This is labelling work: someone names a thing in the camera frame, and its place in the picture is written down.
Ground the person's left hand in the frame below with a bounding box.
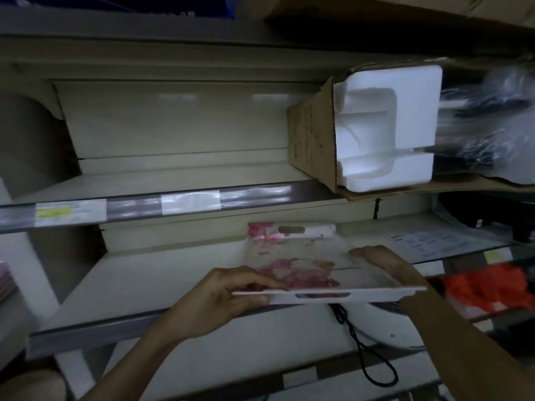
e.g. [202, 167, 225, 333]
[160, 266, 289, 343]

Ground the person's right hand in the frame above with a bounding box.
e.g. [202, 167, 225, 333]
[349, 245, 425, 287]

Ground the white tray with pink print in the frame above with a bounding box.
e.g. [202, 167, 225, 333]
[232, 222, 427, 305]

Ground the person's right forearm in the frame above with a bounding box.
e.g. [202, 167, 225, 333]
[399, 287, 535, 401]

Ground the white paper sheet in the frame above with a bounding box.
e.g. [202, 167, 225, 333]
[386, 229, 507, 263]

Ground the round white electric cooker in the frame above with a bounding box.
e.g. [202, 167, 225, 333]
[342, 302, 427, 349]

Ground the red cloth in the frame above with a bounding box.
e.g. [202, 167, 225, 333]
[442, 262, 535, 314]

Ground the black pan in plastic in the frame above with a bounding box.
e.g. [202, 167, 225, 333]
[439, 192, 535, 243]

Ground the open cardboard box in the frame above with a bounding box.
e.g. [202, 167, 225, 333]
[287, 58, 535, 201]

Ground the white styrofoam end block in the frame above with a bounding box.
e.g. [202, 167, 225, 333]
[333, 64, 443, 193]

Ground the plastic wrapped appliance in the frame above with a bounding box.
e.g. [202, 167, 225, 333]
[434, 64, 535, 184]

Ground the black power cord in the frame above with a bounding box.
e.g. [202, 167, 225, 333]
[330, 304, 398, 388]

